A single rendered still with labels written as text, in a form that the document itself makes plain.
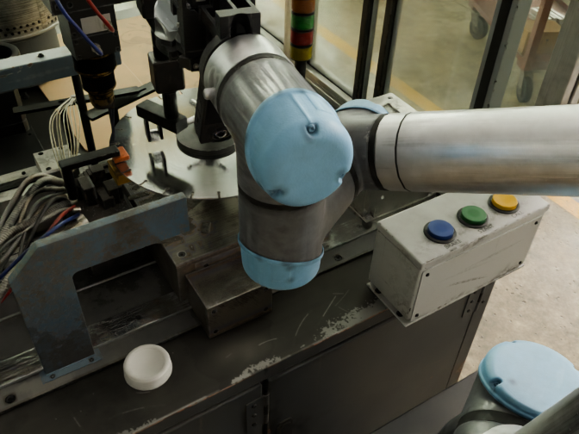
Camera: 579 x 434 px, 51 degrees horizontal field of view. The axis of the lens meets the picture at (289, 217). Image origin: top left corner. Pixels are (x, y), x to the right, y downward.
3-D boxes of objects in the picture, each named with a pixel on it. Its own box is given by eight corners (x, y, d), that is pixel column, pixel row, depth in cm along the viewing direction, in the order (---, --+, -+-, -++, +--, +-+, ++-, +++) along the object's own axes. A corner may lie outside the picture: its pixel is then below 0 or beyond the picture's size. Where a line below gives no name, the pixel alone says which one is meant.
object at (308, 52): (304, 49, 125) (304, 35, 123) (316, 58, 122) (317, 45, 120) (285, 54, 123) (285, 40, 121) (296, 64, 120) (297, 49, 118)
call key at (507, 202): (501, 197, 104) (505, 189, 102) (519, 211, 101) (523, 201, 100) (484, 205, 102) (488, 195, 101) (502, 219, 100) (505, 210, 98)
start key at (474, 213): (471, 211, 101) (474, 201, 100) (488, 225, 98) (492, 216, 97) (453, 219, 99) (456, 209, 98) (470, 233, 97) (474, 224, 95)
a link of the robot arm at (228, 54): (297, 125, 55) (210, 141, 52) (278, 101, 58) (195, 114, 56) (303, 46, 50) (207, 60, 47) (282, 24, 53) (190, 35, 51)
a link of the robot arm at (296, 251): (351, 237, 61) (362, 145, 54) (296, 312, 54) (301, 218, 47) (283, 210, 64) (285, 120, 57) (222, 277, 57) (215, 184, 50)
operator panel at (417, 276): (482, 231, 118) (502, 169, 108) (525, 266, 111) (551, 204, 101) (365, 284, 107) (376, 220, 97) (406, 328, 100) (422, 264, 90)
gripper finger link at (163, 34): (182, 9, 66) (219, 41, 60) (183, 25, 67) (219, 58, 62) (140, 17, 64) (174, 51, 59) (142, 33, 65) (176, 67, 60)
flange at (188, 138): (162, 140, 102) (160, 128, 101) (203, 111, 109) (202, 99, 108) (215, 163, 98) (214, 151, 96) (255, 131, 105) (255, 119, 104)
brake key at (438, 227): (439, 225, 98) (442, 215, 97) (457, 240, 96) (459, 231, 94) (420, 233, 96) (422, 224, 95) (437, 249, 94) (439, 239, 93)
